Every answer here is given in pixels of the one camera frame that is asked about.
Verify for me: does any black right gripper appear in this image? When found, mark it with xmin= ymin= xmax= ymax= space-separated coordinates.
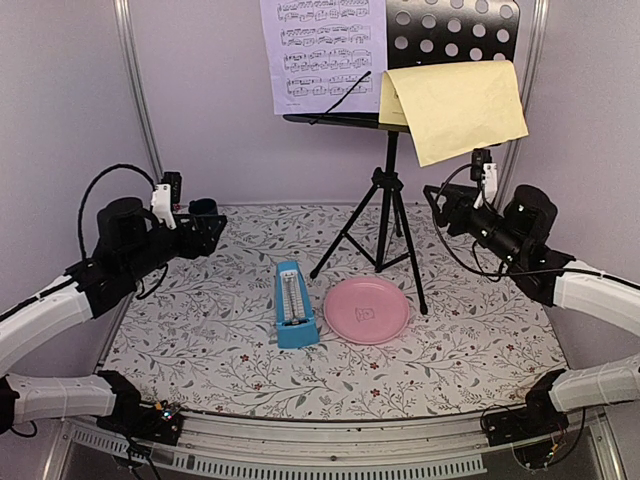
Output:
xmin=424 ymin=183 xmax=525 ymax=268

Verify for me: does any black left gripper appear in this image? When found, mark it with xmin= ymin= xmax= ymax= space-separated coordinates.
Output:
xmin=122 ymin=213 xmax=227 ymax=283

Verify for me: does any yellow sheet music page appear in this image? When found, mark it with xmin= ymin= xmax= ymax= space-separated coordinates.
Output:
xmin=379 ymin=60 xmax=529 ymax=167

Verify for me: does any blue metronome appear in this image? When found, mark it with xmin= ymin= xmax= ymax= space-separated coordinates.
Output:
xmin=275 ymin=261 xmax=319 ymax=349

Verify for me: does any pink plate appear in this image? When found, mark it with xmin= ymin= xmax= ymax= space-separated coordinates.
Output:
xmin=323 ymin=277 xmax=410 ymax=345

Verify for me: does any black music stand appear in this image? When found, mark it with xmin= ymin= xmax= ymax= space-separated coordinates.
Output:
xmin=285 ymin=1 xmax=520 ymax=314

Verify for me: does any purple sheet music page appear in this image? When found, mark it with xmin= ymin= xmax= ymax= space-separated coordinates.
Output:
xmin=260 ymin=0 xmax=387 ymax=115

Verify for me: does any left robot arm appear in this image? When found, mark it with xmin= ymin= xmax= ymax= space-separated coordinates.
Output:
xmin=1 ymin=197 xmax=227 ymax=434

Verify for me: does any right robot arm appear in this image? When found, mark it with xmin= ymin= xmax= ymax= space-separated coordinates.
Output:
xmin=423 ymin=184 xmax=639 ymax=436

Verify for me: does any dark blue cup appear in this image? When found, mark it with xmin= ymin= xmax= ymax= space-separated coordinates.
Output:
xmin=188 ymin=198 xmax=218 ymax=216

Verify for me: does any floral table mat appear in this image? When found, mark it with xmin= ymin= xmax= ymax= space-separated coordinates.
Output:
xmin=104 ymin=205 xmax=565 ymax=421

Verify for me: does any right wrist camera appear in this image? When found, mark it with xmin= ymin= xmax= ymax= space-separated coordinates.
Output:
xmin=470 ymin=148 xmax=498 ymax=212

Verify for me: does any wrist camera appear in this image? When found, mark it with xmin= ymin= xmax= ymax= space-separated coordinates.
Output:
xmin=470 ymin=148 xmax=498 ymax=212
xmin=151 ymin=171 xmax=182 ymax=230

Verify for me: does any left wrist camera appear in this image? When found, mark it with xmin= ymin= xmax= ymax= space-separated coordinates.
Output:
xmin=151 ymin=171 xmax=182 ymax=230

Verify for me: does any right aluminium frame post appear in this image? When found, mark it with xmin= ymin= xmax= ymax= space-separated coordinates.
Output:
xmin=496 ymin=0 xmax=549 ymax=208

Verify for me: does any aluminium frame post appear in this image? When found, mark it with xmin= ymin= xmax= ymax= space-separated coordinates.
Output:
xmin=112 ymin=0 xmax=164 ymax=180
xmin=496 ymin=0 xmax=549 ymax=208

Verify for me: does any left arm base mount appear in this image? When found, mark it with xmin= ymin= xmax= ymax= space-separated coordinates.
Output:
xmin=96 ymin=370 xmax=184 ymax=446

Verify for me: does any left aluminium frame post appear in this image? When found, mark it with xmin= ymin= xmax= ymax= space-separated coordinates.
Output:
xmin=112 ymin=0 xmax=164 ymax=180

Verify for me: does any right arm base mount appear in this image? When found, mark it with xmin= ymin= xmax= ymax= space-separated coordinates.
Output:
xmin=480 ymin=369 xmax=569 ymax=470

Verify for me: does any aluminium front rail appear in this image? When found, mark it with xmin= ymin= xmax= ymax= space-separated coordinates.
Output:
xmin=39 ymin=381 xmax=639 ymax=479

